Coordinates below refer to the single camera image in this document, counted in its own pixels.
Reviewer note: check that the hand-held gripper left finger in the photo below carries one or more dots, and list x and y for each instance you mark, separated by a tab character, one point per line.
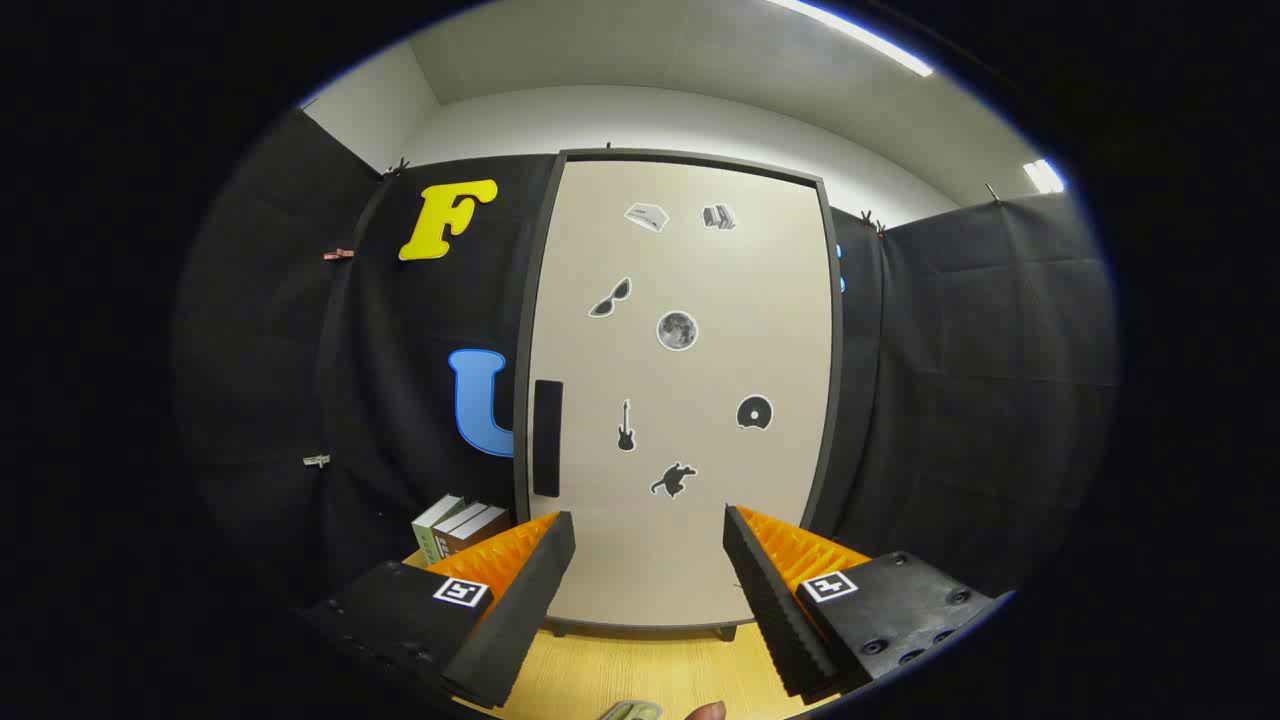
520	620

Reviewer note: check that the white book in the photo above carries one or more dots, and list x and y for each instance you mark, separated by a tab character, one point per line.
462	518

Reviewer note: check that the green book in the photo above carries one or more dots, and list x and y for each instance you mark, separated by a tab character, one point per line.
432	530

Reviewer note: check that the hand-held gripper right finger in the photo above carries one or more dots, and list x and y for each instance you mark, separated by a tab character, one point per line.
775	610

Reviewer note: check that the small ceiling light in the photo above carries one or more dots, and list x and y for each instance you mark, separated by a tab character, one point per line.
1043	177

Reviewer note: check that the black backdrop cloth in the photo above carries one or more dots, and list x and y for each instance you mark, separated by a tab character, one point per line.
400	400

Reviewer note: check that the pink clip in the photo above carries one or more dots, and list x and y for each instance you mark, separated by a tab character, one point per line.
338	254

